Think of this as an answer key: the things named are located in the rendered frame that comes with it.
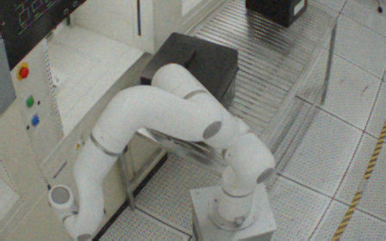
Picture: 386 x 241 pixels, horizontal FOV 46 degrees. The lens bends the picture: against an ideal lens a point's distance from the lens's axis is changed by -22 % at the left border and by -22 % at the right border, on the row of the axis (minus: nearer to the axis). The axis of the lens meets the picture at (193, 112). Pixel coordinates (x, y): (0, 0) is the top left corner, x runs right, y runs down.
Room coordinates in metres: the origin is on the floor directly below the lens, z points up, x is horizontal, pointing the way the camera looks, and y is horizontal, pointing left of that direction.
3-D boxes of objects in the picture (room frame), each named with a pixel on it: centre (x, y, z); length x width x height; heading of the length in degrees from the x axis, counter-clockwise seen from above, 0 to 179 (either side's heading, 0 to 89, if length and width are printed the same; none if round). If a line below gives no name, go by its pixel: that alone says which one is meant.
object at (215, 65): (1.55, 0.01, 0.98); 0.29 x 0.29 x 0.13; 66
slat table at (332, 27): (1.89, -0.26, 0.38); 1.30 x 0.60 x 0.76; 147
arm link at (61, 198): (0.71, 0.35, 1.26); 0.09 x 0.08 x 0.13; 33
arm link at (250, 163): (1.01, -0.17, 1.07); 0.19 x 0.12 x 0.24; 32
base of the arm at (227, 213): (1.04, -0.15, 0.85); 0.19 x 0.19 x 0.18
